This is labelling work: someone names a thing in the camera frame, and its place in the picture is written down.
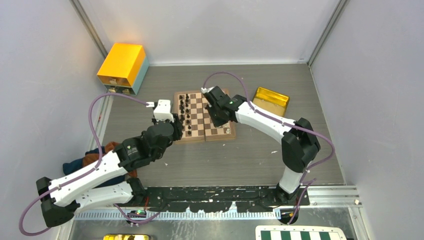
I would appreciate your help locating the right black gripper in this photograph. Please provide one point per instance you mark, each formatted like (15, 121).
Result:
(216, 123)

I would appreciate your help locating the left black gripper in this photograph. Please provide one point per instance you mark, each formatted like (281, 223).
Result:
(178, 125)

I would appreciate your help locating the wooden chess board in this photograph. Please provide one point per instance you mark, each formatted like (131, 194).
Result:
(196, 122)

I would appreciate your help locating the gold tin tray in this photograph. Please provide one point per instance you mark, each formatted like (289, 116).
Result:
(271, 101)

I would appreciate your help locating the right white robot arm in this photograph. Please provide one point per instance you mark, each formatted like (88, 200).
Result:
(298, 146)

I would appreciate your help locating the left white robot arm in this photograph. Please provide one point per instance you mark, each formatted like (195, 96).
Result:
(64, 197)

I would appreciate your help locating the green white checkered board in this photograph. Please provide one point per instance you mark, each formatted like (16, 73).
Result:
(298, 232)

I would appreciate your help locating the orange cloth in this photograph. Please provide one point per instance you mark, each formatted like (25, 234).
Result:
(99, 155)

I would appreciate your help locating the yellow teal drawer box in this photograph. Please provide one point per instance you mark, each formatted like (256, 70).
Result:
(124, 68)

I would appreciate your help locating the dark blue cloth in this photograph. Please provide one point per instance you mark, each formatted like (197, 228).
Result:
(75, 165)

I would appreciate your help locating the gold tin front edge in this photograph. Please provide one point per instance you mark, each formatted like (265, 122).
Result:
(118, 236)

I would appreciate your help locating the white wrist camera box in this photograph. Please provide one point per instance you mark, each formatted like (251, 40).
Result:
(162, 111)

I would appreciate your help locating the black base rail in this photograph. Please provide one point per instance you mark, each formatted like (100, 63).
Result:
(217, 199)

